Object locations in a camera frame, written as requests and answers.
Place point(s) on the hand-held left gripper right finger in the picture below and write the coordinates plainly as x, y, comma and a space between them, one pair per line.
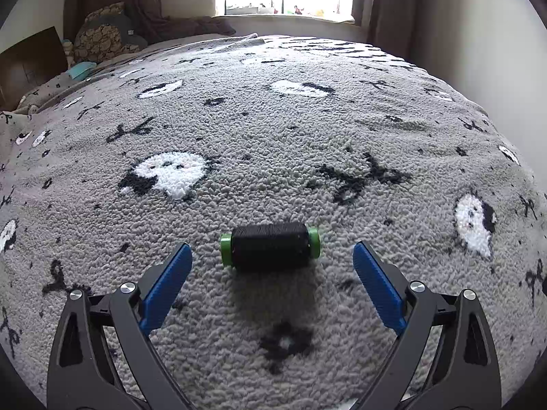
380, 290

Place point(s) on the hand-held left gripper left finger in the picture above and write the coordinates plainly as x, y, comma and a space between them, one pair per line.
164, 290

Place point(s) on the black thread spool green ends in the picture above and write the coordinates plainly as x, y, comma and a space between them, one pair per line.
269, 247

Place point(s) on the grey printed fluffy blanket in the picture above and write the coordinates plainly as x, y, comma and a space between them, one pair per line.
273, 145

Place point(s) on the teal small item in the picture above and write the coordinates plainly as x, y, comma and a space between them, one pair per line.
82, 70

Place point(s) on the dark wooden headboard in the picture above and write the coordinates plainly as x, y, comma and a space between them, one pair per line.
30, 68

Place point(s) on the patterned brown pillow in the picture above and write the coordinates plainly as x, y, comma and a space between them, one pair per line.
98, 36

